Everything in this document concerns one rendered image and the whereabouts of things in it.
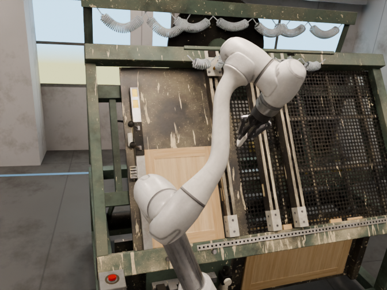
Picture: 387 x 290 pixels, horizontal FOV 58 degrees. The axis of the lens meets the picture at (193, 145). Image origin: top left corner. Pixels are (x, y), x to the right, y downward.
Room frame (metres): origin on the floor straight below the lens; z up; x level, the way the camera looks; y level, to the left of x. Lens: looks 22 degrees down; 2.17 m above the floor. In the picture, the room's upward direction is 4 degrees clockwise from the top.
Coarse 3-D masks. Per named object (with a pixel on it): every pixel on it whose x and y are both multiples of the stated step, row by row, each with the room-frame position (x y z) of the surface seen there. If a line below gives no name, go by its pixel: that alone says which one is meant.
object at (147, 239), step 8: (136, 88) 2.09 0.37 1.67; (136, 112) 2.00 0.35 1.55; (136, 120) 1.97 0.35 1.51; (136, 160) 1.83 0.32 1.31; (144, 160) 1.85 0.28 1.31; (136, 168) 1.81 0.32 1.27; (144, 168) 1.82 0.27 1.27; (144, 224) 1.64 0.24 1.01; (144, 232) 1.61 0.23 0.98; (144, 240) 1.59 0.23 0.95; (144, 248) 1.56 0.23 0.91; (152, 248) 1.57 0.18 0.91
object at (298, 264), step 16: (256, 256) 1.99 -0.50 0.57; (272, 256) 2.04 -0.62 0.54; (288, 256) 2.08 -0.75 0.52; (304, 256) 2.13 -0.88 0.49; (320, 256) 2.18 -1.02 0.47; (336, 256) 2.23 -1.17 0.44; (256, 272) 2.00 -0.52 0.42; (272, 272) 2.05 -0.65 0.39; (288, 272) 2.09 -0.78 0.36; (304, 272) 2.14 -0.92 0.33; (320, 272) 2.19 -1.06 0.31; (336, 272) 2.24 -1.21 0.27; (240, 288) 1.98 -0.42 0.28; (256, 288) 2.01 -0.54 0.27
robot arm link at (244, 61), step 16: (224, 48) 1.20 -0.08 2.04; (240, 48) 1.17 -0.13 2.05; (256, 48) 1.18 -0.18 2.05; (224, 64) 1.19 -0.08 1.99; (240, 64) 1.15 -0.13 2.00; (256, 64) 1.15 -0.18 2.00; (224, 80) 1.15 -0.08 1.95; (240, 80) 1.15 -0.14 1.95; (224, 96) 1.12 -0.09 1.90; (224, 112) 1.10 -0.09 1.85; (224, 128) 1.07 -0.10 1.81; (224, 144) 1.04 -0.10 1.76; (208, 160) 1.03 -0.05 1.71; (224, 160) 1.02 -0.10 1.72; (208, 176) 0.99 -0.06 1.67; (192, 192) 0.95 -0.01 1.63; (208, 192) 0.97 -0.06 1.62
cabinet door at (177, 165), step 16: (160, 160) 1.90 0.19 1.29; (176, 160) 1.92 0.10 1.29; (192, 160) 1.95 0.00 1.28; (176, 176) 1.87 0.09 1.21; (192, 176) 1.90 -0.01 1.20; (208, 208) 1.81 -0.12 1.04; (192, 224) 1.73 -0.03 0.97; (208, 224) 1.76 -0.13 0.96; (192, 240) 1.68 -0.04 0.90; (208, 240) 1.70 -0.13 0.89
